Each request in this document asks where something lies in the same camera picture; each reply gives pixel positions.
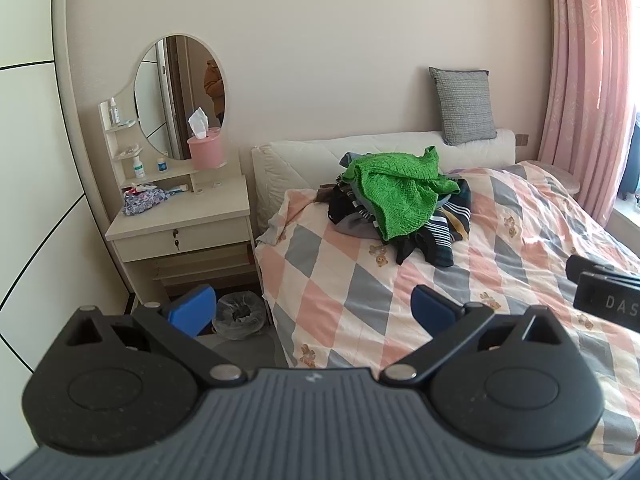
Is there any cream padded bed headboard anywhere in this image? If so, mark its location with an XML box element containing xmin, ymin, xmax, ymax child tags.
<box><xmin>251</xmin><ymin>129</ymin><xmax>517</xmax><ymax>241</ymax></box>

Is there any white window sill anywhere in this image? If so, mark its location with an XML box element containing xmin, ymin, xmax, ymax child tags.
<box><xmin>610</xmin><ymin>200</ymin><xmax>640</xmax><ymax>242</ymax></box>

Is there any pile of dark striped clothes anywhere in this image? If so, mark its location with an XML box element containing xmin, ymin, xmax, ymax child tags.
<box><xmin>314</xmin><ymin>152</ymin><xmax>473</xmax><ymax>267</ymax></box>

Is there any grey woven pillow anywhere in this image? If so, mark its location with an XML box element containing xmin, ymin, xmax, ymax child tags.
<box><xmin>429</xmin><ymin>66</ymin><xmax>497</xmax><ymax>147</ymax></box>

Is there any trash bin with black bag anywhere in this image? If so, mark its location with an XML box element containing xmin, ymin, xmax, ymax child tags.
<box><xmin>212</xmin><ymin>290</ymin><xmax>267</xmax><ymax>342</ymax></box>

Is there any dressing table drawer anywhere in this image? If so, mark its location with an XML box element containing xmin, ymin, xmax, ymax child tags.
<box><xmin>112</xmin><ymin>215</ymin><xmax>251</xmax><ymax>263</ymax></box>

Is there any white wardrobe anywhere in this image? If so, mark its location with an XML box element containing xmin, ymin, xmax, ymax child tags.
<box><xmin>0</xmin><ymin>0</ymin><xmax>136</xmax><ymax>396</ymax></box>

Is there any cream dressing table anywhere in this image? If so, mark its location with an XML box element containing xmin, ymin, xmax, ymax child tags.
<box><xmin>98</xmin><ymin>97</ymin><xmax>258</xmax><ymax>306</ymax></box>

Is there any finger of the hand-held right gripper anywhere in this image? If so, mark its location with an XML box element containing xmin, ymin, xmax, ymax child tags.
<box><xmin>566</xmin><ymin>254</ymin><xmax>640</xmax><ymax>282</ymax></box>

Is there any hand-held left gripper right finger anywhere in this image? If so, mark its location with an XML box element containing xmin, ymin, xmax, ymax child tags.
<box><xmin>382</xmin><ymin>284</ymin><xmax>568</xmax><ymax>388</ymax></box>

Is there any pink curtain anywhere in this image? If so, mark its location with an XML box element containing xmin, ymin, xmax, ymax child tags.
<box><xmin>537</xmin><ymin>0</ymin><xmax>640</xmax><ymax>226</ymax></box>

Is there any white tissue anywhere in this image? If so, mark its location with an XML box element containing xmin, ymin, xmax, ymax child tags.
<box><xmin>188</xmin><ymin>106</ymin><xmax>210</xmax><ymax>140</ymax></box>

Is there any pink tissue box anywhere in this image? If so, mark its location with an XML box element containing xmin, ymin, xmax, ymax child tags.
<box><xmin>186</xmin><ymin>127</ymin><xmax>224</xmax><ymax>171</ymax></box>

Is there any pink grey checked quilt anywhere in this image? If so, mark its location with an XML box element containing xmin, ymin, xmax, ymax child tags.
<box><xmin>254</xmin><ymin>161</ymin><xmax>640</xmax><ymax>433</ymax></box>

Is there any oval mirror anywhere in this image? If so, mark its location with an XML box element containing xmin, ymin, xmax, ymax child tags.
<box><xmin>132</xmin><ymin>34</ymin><xmax>227</xmax><ymax>162</ymax></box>

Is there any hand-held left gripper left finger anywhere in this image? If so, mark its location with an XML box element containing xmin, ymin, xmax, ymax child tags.
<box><xmin>65</xmin><ymin>284</ymin><xmax>248</xmax><ymax>388</ymax></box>

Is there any floral fabric pouch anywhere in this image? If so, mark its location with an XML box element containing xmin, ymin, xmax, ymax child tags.
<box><xmin>121</xmin><ymin>184</ymin><xmax>171</xmax><ymax>217</ymax></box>

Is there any green knitted sweater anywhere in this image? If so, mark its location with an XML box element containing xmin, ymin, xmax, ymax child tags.
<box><xmin>336</xmin><ymin>146</ymin><xmax>461</xmax><ymax>241</ymax></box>

